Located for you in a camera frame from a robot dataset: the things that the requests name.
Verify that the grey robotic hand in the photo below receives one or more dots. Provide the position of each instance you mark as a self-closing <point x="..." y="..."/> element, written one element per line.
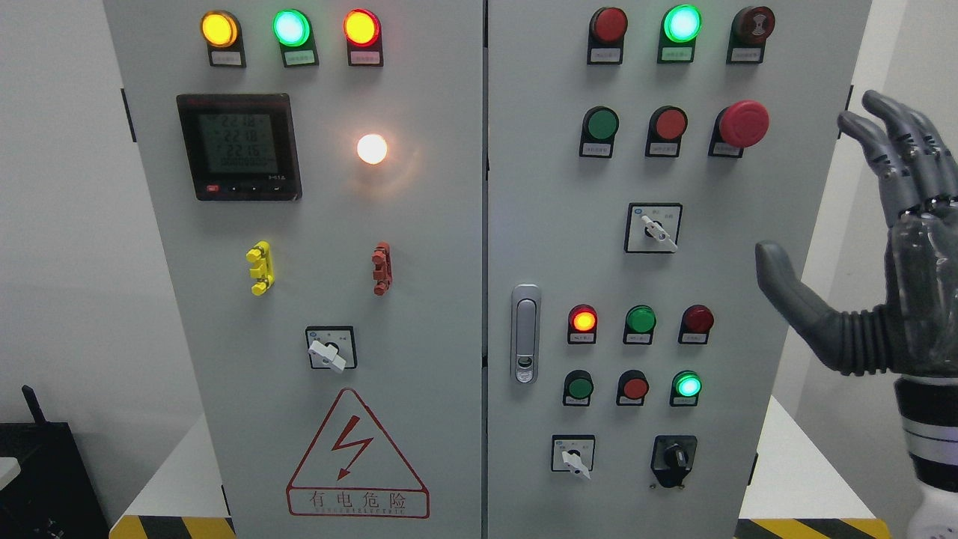
<point x="914" y="331"/>

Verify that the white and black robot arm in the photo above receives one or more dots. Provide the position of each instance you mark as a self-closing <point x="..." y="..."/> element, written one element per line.
<point x="928" y="410"/>

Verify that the green lit indicator light lower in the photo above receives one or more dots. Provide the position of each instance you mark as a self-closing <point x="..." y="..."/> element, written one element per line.
<point x="685" y="389"/>

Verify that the green lit indicator light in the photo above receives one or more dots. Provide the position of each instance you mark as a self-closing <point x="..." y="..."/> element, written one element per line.
<point x="685" y="389"/>
<point x="678" y="34"/>

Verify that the red emergency stop mushroom button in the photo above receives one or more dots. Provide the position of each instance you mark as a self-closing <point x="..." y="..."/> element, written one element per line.
<point x="737" y="127"/>

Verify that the green indicator light middle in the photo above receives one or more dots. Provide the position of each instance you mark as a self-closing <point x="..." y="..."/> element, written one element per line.
<point x="640" y="322"/>

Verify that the red push button lower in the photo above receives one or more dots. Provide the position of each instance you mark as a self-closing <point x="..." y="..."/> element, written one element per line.
<point x="632" y="389"/>

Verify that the red push button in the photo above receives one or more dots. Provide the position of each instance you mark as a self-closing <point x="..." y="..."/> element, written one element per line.
<point x="667" y="125"/>
<point x="632" y="389"/>

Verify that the red push button upper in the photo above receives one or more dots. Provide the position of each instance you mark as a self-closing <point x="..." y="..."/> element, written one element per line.
<point x="667" y="125"/>

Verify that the red lit indicator light middle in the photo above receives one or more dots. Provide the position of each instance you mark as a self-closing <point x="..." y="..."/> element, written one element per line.
<point x="582" y="325"/>

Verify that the green push button lower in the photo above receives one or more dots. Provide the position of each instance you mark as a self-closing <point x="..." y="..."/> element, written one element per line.
<point x="578" y="388"/>

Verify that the green push button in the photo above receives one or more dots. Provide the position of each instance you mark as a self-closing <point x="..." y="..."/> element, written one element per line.
<point x="598" y="132"/>
<point x="578" y="388"/>

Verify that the dark red buzzer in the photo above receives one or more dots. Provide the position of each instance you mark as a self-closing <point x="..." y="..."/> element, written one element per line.
<point x="750" y="29"/>

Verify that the green push button upper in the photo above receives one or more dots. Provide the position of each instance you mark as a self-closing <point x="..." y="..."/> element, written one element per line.
<point x="598" y="132"/>

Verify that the green lit indicator light top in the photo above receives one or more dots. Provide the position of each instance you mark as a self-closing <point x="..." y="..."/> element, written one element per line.
<point x="678" y="34"/>

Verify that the silver cabinet door latch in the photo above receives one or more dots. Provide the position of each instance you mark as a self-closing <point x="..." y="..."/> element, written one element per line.
<point x="525" y="308"/>

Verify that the dark red indicator light top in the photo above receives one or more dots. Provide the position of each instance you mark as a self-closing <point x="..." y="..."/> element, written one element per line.
<point x="606" y="36"/>

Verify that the grey electrical control cabinet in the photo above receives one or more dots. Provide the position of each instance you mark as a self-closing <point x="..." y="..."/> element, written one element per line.
<point x="481" y="104"/>

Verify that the red terminal connector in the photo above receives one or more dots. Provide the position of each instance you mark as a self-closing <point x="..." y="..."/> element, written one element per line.
<point x="382" y="268"/>

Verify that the white lit indicator lamp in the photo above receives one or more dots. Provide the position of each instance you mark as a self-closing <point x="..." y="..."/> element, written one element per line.
<point x="372" y="148"/>

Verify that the red high voltage warning sticker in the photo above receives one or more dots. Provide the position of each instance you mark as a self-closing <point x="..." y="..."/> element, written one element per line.
<point x="353" y="468"/>

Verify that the red-orange lit indicator light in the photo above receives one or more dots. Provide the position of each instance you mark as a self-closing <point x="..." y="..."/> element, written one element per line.
<point x="362" y="31"/>

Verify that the yellow terminal connector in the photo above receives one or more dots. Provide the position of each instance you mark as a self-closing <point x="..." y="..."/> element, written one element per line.
<point x="261" y="267"/>

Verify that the green indicator light top left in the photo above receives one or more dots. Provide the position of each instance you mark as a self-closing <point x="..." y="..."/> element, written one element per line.
<point x="293" y="32"/>

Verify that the black digital power meter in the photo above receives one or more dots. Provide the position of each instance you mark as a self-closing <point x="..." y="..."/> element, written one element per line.
<point x="240" y="147"/>

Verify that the yellow indicator light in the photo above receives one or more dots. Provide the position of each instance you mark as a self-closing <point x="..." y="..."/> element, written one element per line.
<point x="222" y="34"/>

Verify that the black box with antenna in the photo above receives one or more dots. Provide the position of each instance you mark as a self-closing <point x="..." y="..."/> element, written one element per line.
<point x="52" y="496"/>

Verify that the black key selector switch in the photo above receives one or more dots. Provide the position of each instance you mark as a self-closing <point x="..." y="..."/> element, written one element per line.
<point x="672" y="459"/>

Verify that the left door grey rotary switch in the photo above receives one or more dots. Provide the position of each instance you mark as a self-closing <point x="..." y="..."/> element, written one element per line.
<point x="331" y="348"/>

